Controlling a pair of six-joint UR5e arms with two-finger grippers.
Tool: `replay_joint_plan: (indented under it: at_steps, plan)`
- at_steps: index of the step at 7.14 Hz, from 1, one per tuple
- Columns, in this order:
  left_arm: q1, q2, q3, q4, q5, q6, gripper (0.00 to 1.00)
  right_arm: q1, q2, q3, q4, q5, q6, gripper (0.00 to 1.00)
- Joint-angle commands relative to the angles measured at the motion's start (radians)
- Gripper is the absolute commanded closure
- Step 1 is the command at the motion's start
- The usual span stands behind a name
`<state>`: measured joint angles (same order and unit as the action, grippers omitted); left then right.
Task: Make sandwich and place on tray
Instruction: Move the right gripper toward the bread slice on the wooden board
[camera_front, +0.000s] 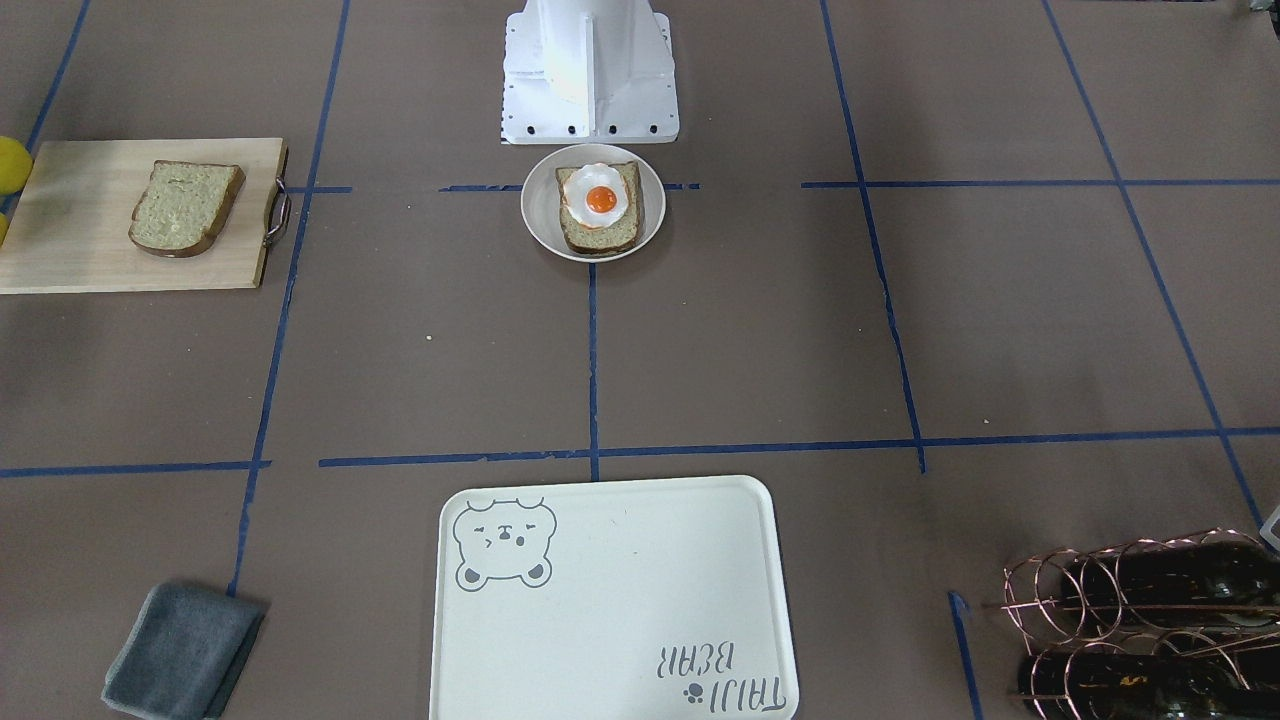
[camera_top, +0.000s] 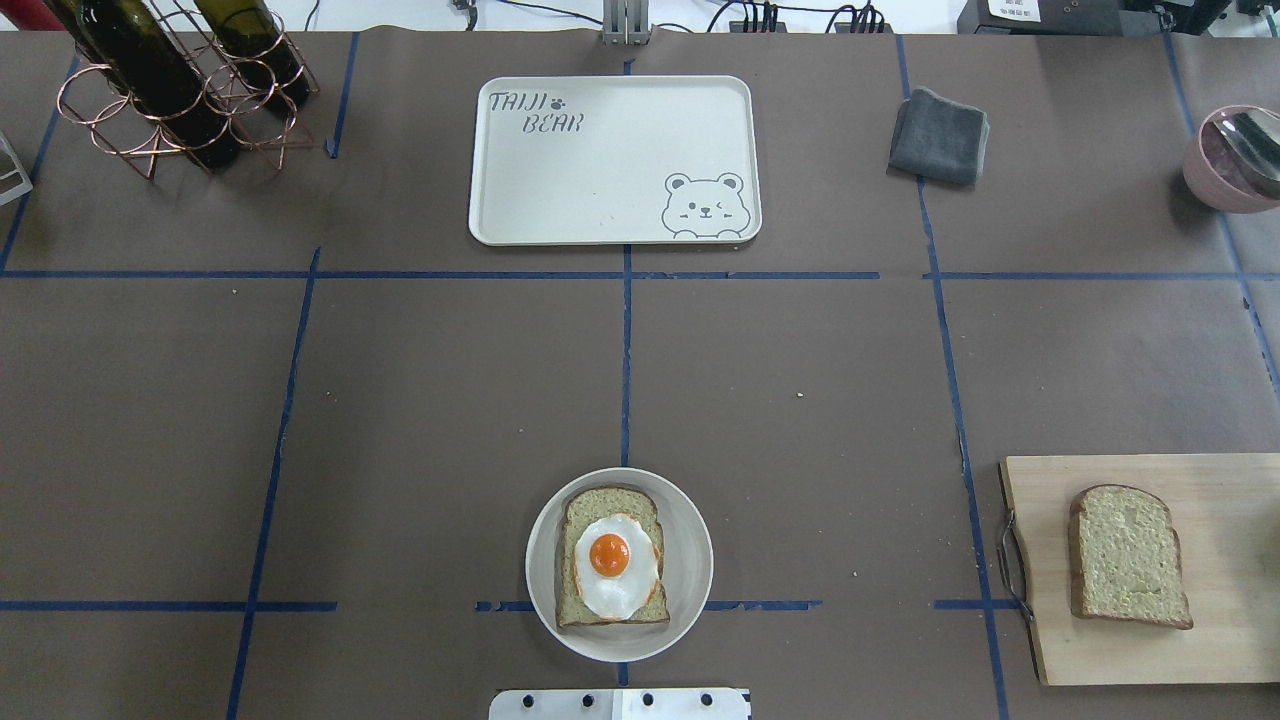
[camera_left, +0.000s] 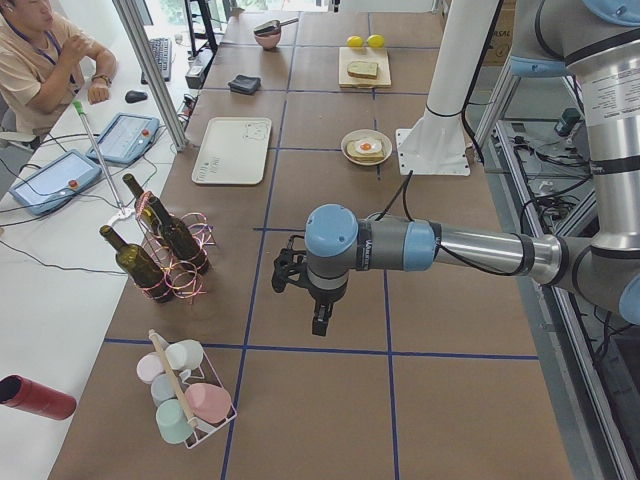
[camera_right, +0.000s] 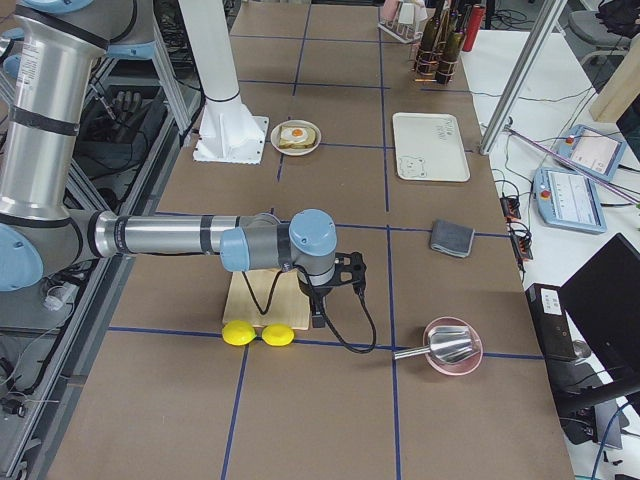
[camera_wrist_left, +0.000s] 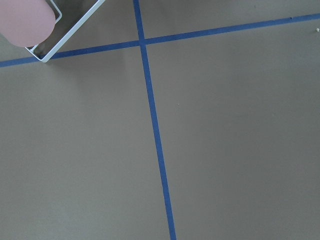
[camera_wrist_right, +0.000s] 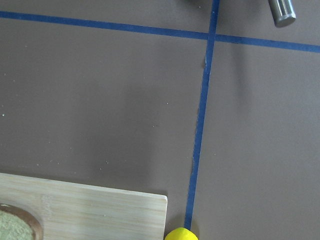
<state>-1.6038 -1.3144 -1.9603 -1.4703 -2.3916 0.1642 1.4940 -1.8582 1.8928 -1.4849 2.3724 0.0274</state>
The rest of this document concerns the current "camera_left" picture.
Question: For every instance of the green wine bottle middle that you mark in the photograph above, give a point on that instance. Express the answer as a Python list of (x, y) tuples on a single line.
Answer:
[(178, 237)]

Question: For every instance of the green wine bottle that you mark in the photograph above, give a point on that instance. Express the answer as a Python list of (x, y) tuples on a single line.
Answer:
[(137, 192), (178, 237), (146, 274)]

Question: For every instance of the green wine bottle front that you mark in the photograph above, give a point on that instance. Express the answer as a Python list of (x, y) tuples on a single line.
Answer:
[(146, 274)]

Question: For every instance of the grey cup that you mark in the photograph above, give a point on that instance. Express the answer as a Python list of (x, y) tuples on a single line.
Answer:
[(161, 389)]

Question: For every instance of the cream bear tray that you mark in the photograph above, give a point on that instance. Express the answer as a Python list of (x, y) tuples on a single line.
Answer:
[(233, 151)]

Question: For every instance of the near blue teach pendant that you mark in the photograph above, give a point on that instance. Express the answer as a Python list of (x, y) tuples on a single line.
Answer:
[(55, 184)]

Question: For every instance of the fried egg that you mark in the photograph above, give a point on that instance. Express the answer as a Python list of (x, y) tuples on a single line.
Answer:
[(367, 146)]

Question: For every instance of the metal rod with green tip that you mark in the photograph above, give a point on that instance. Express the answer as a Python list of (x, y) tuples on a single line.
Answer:
[(123, 213)]

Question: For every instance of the black power strip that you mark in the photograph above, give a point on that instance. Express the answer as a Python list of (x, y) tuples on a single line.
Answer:
[(198, 69)]

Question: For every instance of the blue teach pendant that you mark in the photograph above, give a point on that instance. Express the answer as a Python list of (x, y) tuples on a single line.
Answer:
[(127, 137), (55, 184)]

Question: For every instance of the green wine bottle rear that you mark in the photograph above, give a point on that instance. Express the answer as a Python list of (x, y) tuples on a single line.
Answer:
[(137, 192)]

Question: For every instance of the far blue teach pendant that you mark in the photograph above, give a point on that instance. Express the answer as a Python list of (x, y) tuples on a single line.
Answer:
[(127, 137)]

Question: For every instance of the white plate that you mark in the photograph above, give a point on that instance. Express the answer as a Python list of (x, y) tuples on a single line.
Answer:
[(363, 133)]

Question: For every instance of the pink bowl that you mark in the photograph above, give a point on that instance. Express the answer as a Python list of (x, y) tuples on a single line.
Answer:
[(268, 41)]

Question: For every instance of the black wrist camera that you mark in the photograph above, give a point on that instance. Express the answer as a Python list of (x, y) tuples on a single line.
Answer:
[(290, 267)]

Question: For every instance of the wooden rack handle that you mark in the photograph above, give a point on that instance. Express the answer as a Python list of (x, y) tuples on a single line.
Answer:
[(154, 337)]

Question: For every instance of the yellow lemon half left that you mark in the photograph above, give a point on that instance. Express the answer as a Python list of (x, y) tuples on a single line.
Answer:
[(355, 41)]

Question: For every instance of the mint green cup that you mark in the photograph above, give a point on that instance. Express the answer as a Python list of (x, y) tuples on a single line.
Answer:
[(172, 422)]

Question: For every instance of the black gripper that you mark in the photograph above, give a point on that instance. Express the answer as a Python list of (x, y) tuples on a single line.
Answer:
[(321, 297)]

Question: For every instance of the aluminium frame post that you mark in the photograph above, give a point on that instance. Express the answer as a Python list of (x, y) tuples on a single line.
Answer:
[(134, 28)]

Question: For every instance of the white cup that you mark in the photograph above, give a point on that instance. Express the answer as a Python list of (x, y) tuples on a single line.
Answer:
[(185, 354)]

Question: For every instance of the yellow lemon half right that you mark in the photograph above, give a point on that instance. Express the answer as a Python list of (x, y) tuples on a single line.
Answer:
[(376, 41)]

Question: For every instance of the black computer mouse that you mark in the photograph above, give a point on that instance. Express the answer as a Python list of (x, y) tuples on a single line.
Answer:
[(135, 96)]

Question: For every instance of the wooden cutting board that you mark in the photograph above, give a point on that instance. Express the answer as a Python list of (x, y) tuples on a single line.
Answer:
[(380, 56)]

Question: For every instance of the grey folded cloth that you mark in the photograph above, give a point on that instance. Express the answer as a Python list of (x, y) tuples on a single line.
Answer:
[(244, 84)]

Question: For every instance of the light pink cup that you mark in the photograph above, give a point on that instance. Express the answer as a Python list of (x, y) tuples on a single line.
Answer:
[(149, 367)]

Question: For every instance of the metal scoop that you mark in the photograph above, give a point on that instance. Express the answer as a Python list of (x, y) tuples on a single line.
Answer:
[(273, 27)]

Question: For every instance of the cardboard box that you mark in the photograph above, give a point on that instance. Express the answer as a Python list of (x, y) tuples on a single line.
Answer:
[(501, 41)]

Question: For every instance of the yellow lemon half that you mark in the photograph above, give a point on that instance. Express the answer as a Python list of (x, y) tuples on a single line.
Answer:
[(355, 41), (376, 41)]

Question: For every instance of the seated person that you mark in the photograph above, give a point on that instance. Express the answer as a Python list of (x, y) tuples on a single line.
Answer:
[(41, 52)]

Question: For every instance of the red cylinder tube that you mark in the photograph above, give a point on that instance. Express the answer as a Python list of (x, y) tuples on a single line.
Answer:
[(27, 395)]

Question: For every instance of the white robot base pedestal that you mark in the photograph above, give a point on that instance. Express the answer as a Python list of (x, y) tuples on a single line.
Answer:
[(436, 144)]

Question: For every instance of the black keyboard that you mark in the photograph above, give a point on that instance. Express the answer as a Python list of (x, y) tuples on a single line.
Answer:
[(161, 49)]

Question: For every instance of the copper wire bottle rack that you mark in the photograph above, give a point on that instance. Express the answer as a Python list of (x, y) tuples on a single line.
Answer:
[(181, 276)]

